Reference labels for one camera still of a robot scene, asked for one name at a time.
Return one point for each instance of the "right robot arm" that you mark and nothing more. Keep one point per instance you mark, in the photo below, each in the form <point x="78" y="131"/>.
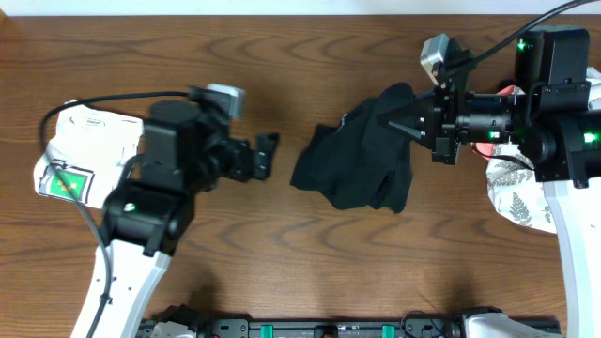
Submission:
<point x="551" y="122"/>

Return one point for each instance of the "black t-shirt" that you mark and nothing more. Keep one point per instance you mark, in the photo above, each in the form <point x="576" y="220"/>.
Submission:
<point x="360" y="163"/>

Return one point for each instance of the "folded white pixel-print t-shirt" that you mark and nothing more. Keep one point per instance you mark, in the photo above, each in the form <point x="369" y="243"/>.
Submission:
<point x="87" y="155"/>

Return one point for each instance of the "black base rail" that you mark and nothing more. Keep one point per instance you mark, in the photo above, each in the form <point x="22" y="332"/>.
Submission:
<point x="183" y="321"/>

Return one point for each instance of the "white fern-print garment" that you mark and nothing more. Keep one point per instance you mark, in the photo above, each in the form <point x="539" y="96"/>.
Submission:
<point x="513" y="190"/>

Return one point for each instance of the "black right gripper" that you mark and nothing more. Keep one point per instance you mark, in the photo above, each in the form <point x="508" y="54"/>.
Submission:
<point x="439" y="108"/>

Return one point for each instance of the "coral pink garment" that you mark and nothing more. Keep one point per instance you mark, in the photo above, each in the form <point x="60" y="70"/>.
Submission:
<point x="487" y="150"/>

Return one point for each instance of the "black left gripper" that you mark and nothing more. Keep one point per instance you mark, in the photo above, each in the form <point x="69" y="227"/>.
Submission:
<point x="262" y="158"/>

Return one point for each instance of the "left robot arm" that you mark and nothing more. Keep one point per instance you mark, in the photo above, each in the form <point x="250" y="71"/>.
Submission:
<point x="188" y="148"/>

